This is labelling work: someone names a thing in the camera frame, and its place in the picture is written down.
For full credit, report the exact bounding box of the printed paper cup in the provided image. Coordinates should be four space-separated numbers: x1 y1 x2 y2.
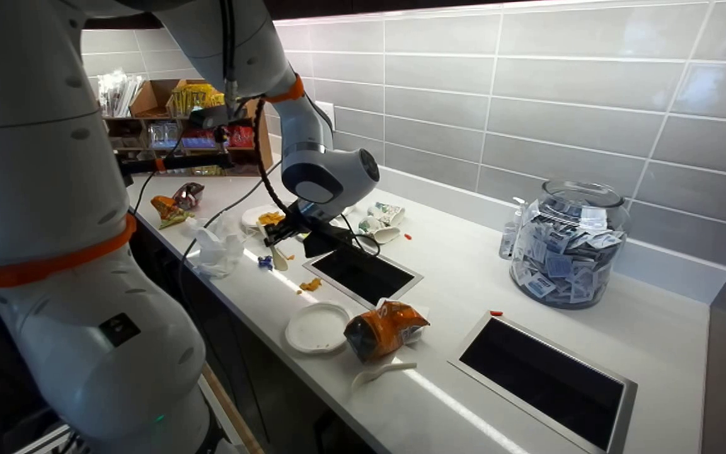
371 199 409 225
355 209 398 243

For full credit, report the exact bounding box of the dark base cabinet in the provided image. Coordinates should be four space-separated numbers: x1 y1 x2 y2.
131 225 383 454

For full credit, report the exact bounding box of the white plastic bag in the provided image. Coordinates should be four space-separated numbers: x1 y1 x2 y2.
93 69 144 121

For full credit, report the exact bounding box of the dark red snack wrapper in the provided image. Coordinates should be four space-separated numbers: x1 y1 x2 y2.
171 181 206 213

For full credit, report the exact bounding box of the wooden organizer shelf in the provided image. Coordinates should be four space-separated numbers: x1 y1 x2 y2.
100 79 274 177

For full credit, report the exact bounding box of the small clear plastic bottle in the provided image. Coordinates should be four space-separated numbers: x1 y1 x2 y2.
497 198 526 261

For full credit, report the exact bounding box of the wooden board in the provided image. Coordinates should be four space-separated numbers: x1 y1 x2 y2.
197 360 264 454

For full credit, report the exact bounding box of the open cardboard box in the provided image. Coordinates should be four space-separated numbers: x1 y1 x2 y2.
128 79 182 121

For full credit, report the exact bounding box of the orange snack wrapper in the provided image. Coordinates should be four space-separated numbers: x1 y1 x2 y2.
149 194 190 230

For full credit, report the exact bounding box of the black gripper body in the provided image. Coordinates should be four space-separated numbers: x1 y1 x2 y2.
282 199 345 248

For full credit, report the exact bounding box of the thin black power cable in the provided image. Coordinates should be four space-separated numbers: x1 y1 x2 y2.
182 159 284 261

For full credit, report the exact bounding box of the white wall outlet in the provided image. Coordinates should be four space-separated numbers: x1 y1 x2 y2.
312 99 339 132

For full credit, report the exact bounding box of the glass jar with sachets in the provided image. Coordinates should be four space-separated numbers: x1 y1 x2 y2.
509 177 630 311

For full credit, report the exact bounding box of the steel framed countertop opening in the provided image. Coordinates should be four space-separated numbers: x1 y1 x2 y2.
303 243 423 307
448 312 639 454

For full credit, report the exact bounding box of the yellow snack bag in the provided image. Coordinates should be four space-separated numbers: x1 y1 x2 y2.
167 80 228 117

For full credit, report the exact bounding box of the orange chips bag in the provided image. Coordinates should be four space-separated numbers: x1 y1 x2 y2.
342 301 431 367

